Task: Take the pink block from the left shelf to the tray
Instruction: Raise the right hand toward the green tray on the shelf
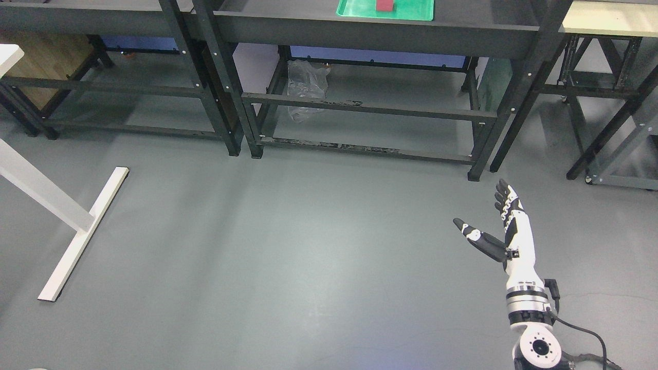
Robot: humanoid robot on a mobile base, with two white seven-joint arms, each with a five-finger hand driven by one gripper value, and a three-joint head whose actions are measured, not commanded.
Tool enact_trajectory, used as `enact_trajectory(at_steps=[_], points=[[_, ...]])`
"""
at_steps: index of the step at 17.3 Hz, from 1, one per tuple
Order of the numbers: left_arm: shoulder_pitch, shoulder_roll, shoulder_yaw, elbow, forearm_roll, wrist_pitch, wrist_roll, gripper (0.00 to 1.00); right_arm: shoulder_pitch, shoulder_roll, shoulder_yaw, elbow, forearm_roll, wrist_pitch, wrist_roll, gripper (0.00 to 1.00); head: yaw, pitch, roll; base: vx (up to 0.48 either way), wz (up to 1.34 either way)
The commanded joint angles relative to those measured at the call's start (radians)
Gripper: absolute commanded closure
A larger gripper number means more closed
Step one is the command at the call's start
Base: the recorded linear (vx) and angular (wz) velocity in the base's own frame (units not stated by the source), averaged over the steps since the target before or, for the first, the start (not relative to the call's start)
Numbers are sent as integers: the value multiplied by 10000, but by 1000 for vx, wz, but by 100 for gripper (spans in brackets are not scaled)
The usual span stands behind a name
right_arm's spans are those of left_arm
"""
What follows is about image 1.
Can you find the white table top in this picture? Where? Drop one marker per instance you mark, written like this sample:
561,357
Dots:
10,55

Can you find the black metal shelf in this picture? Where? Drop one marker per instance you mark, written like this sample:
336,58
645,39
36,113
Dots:
137,67
527,33

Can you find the black metal left shelf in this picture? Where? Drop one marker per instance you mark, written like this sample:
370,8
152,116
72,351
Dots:
137,67

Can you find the black metal centre shelf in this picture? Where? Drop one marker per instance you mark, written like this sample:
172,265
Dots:
527,33

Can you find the white table leg frame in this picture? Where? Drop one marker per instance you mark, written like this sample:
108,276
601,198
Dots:
19,171

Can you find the crumpled clear plastic bag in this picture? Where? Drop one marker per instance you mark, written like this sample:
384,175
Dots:
305,80

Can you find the black frame right workbench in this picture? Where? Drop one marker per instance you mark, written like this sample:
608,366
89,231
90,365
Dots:
604,53

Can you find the green plastic tray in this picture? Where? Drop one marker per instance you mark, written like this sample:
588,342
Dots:
399,10

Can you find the pink foam block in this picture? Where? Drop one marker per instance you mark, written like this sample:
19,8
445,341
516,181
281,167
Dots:
385,5

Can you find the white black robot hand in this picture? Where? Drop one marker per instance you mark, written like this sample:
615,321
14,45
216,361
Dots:
517,251

